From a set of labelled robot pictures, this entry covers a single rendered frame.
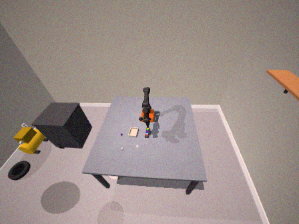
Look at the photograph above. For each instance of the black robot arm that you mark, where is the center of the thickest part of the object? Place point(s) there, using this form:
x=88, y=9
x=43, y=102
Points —
x=145, y=105

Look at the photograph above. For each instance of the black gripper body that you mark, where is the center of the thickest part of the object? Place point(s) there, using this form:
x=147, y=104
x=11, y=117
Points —
x=146, y=117

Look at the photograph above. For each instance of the beige open tray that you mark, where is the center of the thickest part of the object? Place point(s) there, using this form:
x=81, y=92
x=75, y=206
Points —
x=133, y=132

